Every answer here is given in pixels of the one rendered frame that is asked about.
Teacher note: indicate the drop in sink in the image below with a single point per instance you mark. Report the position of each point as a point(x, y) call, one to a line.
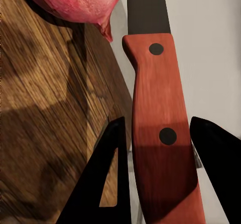
point(198, 163)

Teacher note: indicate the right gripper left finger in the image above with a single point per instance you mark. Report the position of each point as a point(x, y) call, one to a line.
point(82, 206)

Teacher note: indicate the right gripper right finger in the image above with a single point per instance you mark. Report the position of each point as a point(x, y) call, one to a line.
point(220, 153)

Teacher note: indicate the cutting board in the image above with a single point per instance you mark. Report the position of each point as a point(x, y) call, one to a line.
point(59, 81)

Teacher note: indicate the vidalia onion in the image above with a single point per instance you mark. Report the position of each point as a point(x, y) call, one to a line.
point(97, 12)

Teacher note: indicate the parer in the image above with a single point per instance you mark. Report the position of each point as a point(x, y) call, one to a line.
point(163, 158)

